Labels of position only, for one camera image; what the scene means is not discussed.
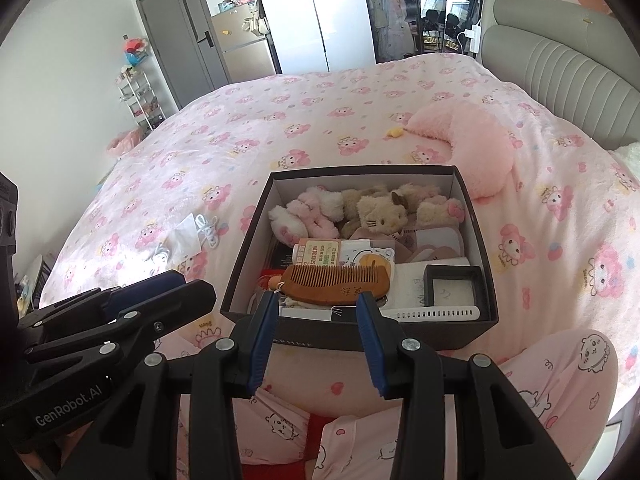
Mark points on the white shelf rack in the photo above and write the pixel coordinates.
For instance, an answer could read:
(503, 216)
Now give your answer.
(142, 102)

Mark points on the wooden comb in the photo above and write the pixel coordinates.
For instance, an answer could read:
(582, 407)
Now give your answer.
(330, 285)

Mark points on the white wardrobe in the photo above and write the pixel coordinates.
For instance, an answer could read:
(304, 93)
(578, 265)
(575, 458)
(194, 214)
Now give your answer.
(310, 10)

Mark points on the white bag on fridge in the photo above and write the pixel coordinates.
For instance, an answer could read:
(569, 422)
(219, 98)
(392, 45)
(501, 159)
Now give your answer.
(256, 25)

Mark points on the pink white fluffy plush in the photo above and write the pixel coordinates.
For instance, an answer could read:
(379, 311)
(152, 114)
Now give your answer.
(310, 210)

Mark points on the person's left leg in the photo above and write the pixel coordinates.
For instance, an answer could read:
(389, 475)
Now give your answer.
(280, 425)

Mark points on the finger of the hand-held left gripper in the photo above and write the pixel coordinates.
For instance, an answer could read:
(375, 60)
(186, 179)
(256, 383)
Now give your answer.
(150, 285)
(190, 297)

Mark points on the grey padded headboard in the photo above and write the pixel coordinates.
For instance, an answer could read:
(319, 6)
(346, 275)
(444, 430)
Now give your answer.
(550, 70)

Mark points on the beige kitty plush brown bow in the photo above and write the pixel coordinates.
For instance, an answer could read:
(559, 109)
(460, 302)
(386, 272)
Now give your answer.
(377, 215)

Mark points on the white flat box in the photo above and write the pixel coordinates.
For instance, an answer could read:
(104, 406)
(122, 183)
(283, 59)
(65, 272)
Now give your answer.
(407, 285)

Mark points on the white power strip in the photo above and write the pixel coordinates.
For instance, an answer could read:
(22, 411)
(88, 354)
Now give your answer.
(475, 40)

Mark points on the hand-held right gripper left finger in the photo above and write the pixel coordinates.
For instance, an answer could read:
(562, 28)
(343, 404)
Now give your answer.
(262, 342)

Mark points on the small yellow toy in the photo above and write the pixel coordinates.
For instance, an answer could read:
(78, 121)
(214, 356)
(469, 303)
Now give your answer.
(395, 133)

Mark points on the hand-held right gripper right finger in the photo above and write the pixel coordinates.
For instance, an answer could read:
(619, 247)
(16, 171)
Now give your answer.
(372, 347)

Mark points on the open closet with clothes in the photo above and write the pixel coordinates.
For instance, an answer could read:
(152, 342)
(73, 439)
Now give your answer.
(387, 15)

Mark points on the red green label packet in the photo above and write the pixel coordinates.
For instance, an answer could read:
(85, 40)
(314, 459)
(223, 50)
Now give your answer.
(320, 255)

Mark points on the beige white pouch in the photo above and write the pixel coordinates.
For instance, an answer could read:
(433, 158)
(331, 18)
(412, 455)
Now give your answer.
(435, 240)

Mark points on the white packet orange circle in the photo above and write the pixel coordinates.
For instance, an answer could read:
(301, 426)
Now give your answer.
(370, 257)

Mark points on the person's leg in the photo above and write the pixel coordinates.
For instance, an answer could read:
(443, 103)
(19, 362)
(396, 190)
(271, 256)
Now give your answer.
(280, 425)
(550, 390)

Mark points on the silver fridge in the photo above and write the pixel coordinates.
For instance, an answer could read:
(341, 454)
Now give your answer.
(245, 50)

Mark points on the pink printed blanket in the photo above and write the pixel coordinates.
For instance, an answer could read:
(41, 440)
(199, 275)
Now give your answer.
(300, 135)

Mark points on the pink basket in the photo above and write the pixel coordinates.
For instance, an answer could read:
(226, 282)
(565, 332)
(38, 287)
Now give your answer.
(122, 144)

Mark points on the grey door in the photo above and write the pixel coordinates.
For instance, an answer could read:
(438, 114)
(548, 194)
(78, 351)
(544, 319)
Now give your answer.
(180, 35)

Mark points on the white fluffy pillow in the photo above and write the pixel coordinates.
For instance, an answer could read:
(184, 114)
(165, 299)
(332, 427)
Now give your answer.
(630, 156)

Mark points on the red toy on rack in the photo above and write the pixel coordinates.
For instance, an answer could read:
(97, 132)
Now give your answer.
(135, 52)

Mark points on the black cardboard box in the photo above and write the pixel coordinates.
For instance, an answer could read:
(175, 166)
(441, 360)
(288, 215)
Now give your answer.
(400, 332)

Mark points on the pink moon-shaped pillow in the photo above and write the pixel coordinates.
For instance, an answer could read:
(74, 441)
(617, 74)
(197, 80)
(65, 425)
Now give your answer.
(475, 150)

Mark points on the beige plush pink bow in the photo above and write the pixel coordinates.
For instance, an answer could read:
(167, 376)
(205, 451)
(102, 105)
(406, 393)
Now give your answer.
(440, 210)

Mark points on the clear plastic bag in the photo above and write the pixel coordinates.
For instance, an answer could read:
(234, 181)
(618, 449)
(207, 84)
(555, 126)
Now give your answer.
(187, 240)

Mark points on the person's right leg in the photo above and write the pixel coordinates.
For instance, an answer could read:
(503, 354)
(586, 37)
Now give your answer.
(550, 390)

